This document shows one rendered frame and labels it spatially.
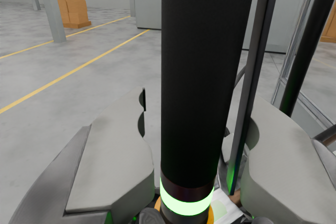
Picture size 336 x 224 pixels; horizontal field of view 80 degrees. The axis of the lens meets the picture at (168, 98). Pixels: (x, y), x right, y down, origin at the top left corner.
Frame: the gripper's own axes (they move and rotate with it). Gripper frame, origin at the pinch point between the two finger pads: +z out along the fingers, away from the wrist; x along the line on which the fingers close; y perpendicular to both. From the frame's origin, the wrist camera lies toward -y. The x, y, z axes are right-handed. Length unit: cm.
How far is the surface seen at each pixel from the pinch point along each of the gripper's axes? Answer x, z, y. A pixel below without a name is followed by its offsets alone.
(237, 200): 5.0, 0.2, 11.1
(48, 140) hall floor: -142, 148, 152
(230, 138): 15, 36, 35
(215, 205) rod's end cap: 2.8, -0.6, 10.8
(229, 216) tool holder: 3.9, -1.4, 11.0
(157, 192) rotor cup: -3.6, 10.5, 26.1
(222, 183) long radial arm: 11.1, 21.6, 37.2
